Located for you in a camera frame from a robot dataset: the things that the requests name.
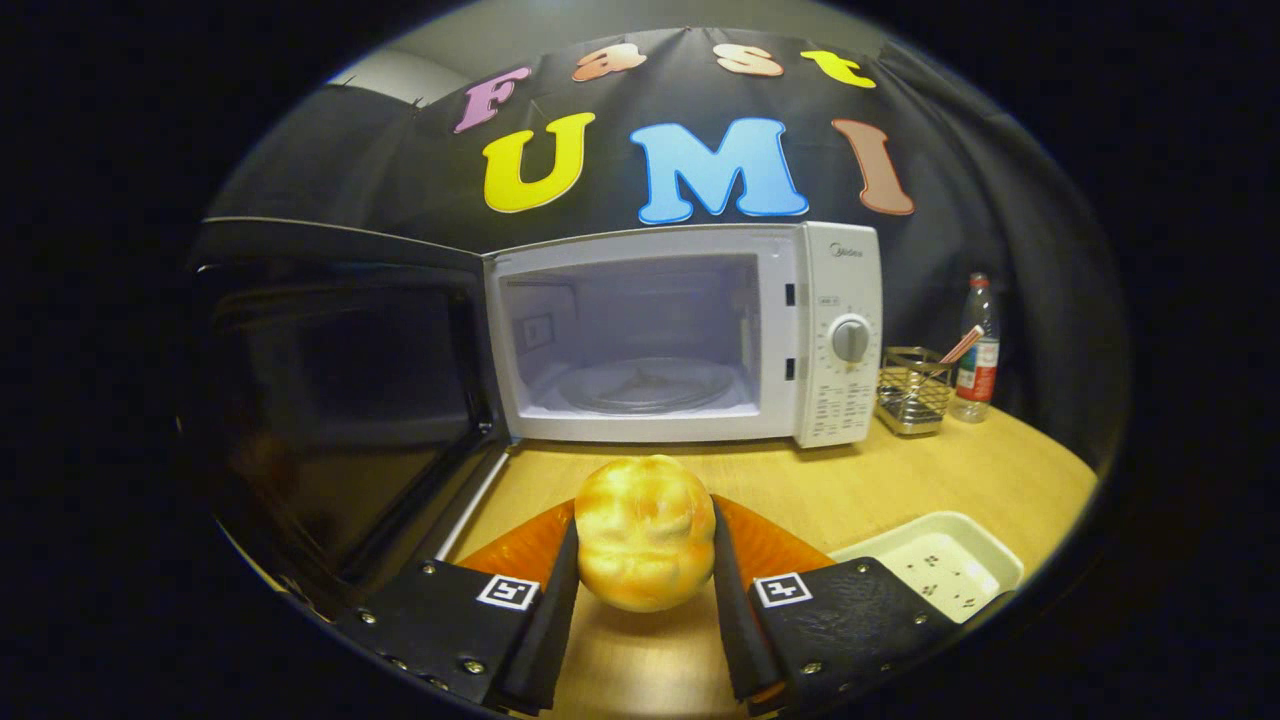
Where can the white microwave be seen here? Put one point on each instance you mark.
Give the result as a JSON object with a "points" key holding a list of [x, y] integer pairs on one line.
{"points": [[830, 300]]}

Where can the striped pink straw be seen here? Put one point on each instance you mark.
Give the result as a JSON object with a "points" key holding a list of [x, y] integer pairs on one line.
{"points": [[962, 345]]}

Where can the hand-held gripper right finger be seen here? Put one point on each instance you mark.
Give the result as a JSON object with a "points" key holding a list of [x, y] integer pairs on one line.
{"points": [[735, 620]]}

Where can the black backdrop cloth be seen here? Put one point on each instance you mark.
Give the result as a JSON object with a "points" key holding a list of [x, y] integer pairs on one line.
{"points": [[1050, 250]]}

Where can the golden bread bun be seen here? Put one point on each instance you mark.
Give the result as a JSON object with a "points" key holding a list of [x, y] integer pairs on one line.
{"points": [[645, 535]]}

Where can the glass microwave turntable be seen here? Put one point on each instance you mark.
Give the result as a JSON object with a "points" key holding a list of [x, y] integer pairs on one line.
{"points": [[645, 385]]}

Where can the clear bottle with red label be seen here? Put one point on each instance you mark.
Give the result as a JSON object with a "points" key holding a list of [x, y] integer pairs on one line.
{"points": [[977, 375]]}

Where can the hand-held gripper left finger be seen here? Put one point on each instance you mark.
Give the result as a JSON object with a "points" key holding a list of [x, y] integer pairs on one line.
{"points": [[545, 640]]}

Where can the cream rectangular tray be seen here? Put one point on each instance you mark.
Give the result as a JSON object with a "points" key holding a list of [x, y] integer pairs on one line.
{"points": [[950, 555]]}

